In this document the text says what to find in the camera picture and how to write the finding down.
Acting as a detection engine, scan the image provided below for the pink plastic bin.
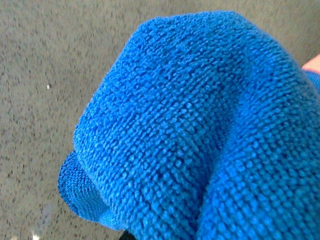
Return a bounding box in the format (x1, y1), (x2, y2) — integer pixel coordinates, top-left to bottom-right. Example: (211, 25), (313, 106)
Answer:
(302, 54), (320, 74)

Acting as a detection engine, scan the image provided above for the blue microfiber cloth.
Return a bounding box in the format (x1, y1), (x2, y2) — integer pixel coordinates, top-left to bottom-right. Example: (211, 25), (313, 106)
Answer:
(58, 11), (320, 240)

